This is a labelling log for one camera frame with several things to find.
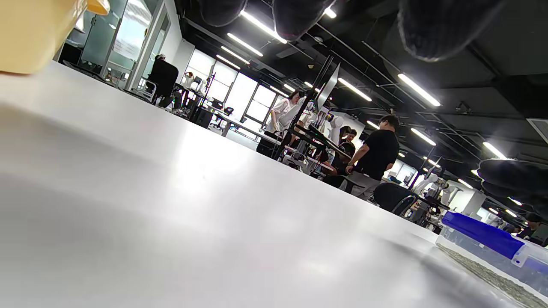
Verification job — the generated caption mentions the person's left hand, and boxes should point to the person's left hand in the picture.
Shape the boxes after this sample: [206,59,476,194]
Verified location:
[197,0,548,221]

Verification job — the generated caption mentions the clear container with blue clips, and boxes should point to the clear container with blue clips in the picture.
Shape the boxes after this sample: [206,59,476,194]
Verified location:
[436,211,548,308]

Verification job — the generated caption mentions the green mung beans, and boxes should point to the green mung beans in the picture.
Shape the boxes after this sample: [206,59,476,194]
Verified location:
[439,246,548,308]

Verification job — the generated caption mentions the yellow plastic basin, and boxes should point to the yellow plastic basin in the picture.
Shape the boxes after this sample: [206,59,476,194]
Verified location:
[0,0,110,76]

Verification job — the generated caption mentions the ceiling light strips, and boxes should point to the ceiling light strips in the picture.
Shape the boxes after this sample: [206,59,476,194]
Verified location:
[215,6,523,219]

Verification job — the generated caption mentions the tilted grey monitor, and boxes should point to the tilted grey monitor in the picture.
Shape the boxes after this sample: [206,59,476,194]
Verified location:
[316,63,341,113]

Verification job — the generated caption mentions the black mesh office chair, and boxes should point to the black mesh office chair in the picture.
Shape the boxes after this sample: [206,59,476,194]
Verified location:
[373,183,418,216]

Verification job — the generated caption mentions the glass partition door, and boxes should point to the glass partition door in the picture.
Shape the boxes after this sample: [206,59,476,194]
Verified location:
[56,0,173,91]

